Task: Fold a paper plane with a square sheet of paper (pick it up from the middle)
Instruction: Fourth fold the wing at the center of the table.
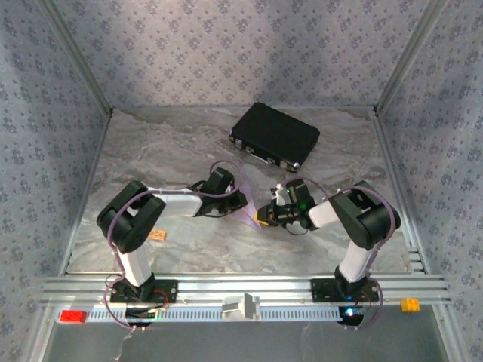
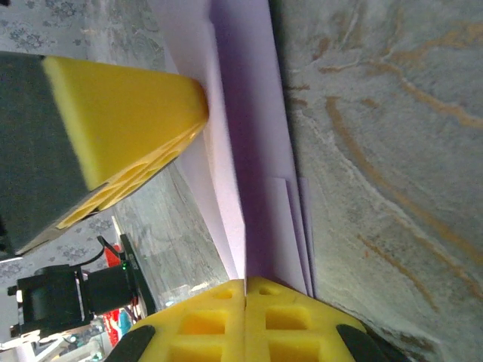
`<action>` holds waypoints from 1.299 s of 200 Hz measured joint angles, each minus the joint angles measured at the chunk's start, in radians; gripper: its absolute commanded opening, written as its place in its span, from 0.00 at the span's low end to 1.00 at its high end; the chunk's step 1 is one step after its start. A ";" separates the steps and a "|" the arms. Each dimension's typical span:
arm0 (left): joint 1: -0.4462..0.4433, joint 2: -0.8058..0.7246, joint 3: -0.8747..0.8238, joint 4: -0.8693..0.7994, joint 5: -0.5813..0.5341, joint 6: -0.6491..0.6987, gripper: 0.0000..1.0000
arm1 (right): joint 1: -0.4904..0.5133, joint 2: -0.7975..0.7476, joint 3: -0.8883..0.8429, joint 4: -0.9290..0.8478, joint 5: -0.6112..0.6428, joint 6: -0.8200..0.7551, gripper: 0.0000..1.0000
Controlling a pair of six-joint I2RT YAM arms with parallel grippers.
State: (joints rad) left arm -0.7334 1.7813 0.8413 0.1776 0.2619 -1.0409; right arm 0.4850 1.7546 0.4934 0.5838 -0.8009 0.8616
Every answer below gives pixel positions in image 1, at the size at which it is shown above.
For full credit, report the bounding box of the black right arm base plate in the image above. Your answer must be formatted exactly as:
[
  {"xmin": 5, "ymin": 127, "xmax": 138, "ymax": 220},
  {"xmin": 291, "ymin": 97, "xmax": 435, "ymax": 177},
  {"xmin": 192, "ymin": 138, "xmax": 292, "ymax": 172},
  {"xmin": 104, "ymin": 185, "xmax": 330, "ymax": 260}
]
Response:
[{"xmin": 309, "ymin": 278, "xmax": 380, "ymax": 303}]

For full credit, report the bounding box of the lavender paper sheet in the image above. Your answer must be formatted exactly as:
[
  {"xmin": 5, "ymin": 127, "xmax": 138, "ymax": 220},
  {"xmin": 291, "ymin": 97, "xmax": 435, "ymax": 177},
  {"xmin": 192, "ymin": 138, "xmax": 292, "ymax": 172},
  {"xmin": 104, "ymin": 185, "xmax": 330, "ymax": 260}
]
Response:
[{"xmin": 234, "ymin": 164, "xmax": 266, "ymax": 233}]

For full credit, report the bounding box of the white slotted cable duct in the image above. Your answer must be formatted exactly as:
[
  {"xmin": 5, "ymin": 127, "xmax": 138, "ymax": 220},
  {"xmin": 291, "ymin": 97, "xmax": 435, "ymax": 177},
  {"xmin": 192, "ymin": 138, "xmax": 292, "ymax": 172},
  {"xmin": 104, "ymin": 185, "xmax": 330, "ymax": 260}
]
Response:
[{"xmin": 56, "ymin": 305, "xmax": 363, "ymax": 324}]

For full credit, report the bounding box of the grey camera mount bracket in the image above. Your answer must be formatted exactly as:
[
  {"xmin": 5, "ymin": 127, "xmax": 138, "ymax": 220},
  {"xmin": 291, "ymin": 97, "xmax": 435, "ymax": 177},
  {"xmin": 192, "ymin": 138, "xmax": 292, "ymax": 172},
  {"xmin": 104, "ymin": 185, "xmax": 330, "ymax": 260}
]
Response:
[{"xmin": 221, "ymin": 292, "xmax": 261, "ymax": 321}]

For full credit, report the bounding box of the aluminium table side rail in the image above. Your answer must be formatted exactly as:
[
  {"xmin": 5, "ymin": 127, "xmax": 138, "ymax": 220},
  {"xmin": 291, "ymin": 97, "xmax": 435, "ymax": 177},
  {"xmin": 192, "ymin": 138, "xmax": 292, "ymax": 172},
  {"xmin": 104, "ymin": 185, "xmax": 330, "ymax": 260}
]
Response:
[
  {"xmin": 59, "ymin": 111, "xmax": 114, "ymax": 277},
  {"xmin": 372, "ymin": 111, "xmax": 432, "ymax": 275}
]

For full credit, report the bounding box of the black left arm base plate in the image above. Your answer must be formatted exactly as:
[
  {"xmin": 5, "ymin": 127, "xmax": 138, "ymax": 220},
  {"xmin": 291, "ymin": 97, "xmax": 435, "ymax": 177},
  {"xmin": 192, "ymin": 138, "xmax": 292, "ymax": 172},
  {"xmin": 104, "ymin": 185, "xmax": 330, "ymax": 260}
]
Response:
[{"xmin": 109, "ymin": 279, "xmax": 179, "ymax": 305}]

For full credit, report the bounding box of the aluminium corner post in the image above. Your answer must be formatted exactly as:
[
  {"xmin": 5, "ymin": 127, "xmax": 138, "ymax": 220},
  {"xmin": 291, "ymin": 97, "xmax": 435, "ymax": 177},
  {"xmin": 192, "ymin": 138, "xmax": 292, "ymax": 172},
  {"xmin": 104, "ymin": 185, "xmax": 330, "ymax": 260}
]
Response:
[
  {"xmin": 372, "ymin": 0, "xmax": 451, "ymax": 115},
  {"xmin": 37, "ymin": 0, "xmax": 115, "ymax": 115}
]

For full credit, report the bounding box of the red toy brick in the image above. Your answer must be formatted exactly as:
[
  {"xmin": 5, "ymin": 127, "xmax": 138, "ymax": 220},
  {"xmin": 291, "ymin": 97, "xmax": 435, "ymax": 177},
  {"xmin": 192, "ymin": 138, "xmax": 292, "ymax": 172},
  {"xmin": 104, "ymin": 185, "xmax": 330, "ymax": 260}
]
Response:
[{"xmin": 59, "ymin": 309, "xmax": 88, "ymax": 324}]

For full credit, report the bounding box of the black hard case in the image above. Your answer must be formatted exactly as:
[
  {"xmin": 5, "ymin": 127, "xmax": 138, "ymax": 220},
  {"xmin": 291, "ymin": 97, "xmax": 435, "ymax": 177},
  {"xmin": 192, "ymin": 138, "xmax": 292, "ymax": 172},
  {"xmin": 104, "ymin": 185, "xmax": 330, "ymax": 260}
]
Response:
[{"xmin": 229, "ymin": 101, "xmax": 321, "ymax": 173}]

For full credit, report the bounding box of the aluminium rail frame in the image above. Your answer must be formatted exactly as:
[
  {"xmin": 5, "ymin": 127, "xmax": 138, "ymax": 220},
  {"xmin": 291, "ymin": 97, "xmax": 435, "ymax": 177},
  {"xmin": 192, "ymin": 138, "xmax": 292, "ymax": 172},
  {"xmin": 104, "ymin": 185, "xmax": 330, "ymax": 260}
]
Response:
[{"xmin": 37, "ymin": 274, "xmax": 454, "ymax": 307}]

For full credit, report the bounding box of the black controller board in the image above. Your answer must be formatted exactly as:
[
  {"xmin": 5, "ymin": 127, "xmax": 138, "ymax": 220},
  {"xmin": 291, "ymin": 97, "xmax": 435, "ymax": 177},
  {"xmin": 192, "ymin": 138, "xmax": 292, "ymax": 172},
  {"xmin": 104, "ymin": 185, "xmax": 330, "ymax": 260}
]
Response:
[
  {"xmin": 125, "ymin": 307, "xmax": 158, "ymax": 322},
  {"xmin": 338, "ymin": 305, "xmax": 366, "ymax": 326}
]

